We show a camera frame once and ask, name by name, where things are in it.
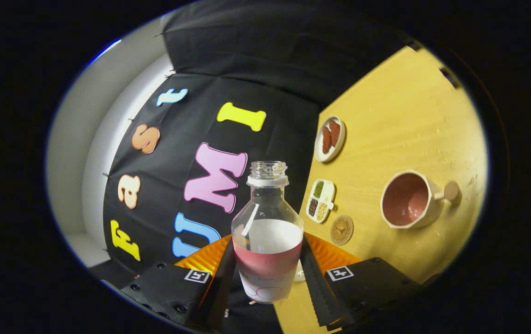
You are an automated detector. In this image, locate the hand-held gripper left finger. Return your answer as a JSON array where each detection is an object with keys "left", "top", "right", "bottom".
[{"left": 121, "top": 234, "right": 238, "bottom": 333}]

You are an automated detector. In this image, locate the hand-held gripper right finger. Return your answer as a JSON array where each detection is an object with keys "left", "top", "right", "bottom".
[{"left": 299, "top": 233, "right": 422, "bottom": 331}]

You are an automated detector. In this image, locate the clear juice bottle pink label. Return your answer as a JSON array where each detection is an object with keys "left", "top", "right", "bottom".
[{"left": 231, "top": 161, "right": 304, "bottom": 304}]

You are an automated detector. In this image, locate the round brown coaster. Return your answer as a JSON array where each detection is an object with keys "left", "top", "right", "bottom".
[{"left": 330, "top": 215, "right": 354, "bottom": 246}]

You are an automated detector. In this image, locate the beige cup with wooden handle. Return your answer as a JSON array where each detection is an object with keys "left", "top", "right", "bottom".
[{"left": 381, "top": 170, "right": 461, "bottom": 230}]

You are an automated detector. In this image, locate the white divided spice dish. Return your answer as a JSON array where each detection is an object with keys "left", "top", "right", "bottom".
[{"left": 306, "top": 179, "right": 336, "bottom": 224}]

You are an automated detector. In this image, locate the white round plate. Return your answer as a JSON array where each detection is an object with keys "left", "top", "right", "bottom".
[{"left": 314, "top": 116, "right": 346, "bottom": 163}]

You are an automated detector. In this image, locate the wooden table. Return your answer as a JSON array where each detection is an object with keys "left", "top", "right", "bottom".
[{"left": 272, "top": 45, "right": 488, "bottom": 334}]

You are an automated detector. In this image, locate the black backdrop cloth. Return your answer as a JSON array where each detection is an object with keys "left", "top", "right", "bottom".
[{"left": 89, "top": 0, "right": 409, "bottom": 297}]

